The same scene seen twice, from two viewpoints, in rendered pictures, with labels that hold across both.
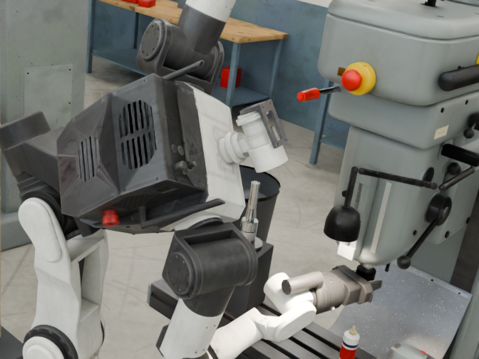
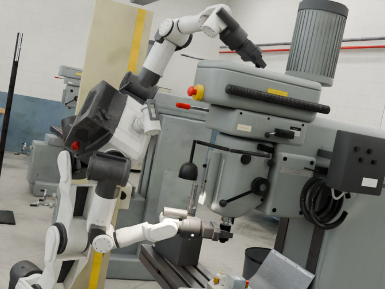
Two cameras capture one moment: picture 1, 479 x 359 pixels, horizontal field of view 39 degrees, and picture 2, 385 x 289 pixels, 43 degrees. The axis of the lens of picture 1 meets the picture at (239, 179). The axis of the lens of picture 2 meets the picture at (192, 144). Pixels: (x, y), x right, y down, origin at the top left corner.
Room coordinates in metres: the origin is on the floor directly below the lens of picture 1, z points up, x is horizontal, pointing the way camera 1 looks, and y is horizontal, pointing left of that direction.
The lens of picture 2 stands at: (-0.36, -1.07, 1.72)
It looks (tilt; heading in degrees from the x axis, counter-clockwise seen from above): 5 degrees down; 28
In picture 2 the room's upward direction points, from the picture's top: 11 degrees clockwise
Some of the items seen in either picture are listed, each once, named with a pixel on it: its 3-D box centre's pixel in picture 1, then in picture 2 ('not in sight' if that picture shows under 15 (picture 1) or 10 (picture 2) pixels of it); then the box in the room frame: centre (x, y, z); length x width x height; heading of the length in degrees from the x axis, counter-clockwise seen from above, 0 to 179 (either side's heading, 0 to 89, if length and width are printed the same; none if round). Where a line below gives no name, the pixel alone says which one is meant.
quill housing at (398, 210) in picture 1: (386, 190); (236, 175); (1.43, -0.34, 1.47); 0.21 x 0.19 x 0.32; 53
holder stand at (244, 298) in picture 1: (227, 266); (179, 237); (1.69, 0.00, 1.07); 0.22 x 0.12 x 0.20; 64
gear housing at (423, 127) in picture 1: (415, 100); (255, 124); (1.46, -0.36, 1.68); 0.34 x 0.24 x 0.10; 143
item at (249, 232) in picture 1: (247, 231); (189, 214); (1.67, -0.04, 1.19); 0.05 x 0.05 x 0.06
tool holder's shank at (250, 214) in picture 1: (252, 201); (193, 195); (1.67, -0.04, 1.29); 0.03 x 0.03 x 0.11
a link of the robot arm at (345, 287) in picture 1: (336, 289); (201, 229); (1.38, -0.26, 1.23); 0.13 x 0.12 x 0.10; 38
